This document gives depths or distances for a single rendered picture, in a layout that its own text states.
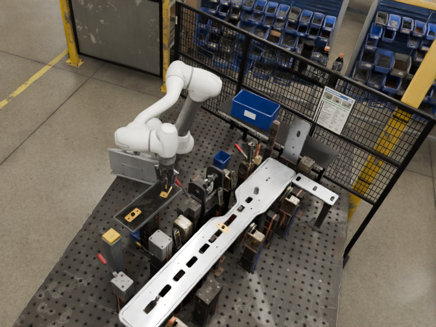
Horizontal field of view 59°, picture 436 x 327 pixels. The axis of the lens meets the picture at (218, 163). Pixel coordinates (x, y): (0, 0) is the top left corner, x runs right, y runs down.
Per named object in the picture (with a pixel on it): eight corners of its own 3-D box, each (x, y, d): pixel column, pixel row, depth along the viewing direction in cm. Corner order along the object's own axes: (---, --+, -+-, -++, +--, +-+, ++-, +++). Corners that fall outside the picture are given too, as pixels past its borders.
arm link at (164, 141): (178, 144, 191) (151, 142, 190) (180, 120, 179) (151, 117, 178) (176, 159, 183) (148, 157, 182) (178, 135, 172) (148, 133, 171)
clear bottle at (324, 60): (320, 78, 251) (329, 51, 237) (311, 74, 254) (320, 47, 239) (324, 74, 255) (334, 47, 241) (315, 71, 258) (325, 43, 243)
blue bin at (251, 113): (267, 131, 271) (271, 117, 262) (229, 114, 280) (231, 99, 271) (276, 119, 282) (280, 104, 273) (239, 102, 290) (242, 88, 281)
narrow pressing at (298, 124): (296, 163, 257) (310, 124, 232) (281, 155, 261) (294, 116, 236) (296, 163, 257) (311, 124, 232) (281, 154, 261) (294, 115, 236)
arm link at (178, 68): (168, 70, 209) (192, 77, 212) (170, 52, 221) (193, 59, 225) (162, 89, 218) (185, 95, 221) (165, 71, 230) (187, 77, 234)
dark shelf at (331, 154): (324, 172, 254) (326, 169, 252) (215, 111, 285) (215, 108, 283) (338, 154, 267) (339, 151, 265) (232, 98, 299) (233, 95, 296)
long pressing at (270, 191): (149, 347, 169) (149, 346, 168) (113, 314, 177) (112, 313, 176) (298, 173, 252) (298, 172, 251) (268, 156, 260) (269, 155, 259)
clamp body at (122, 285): (127, 326, 203) (122, 296, 177) (112, 313, 207) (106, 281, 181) (140, 312, 208) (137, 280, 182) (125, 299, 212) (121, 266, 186)
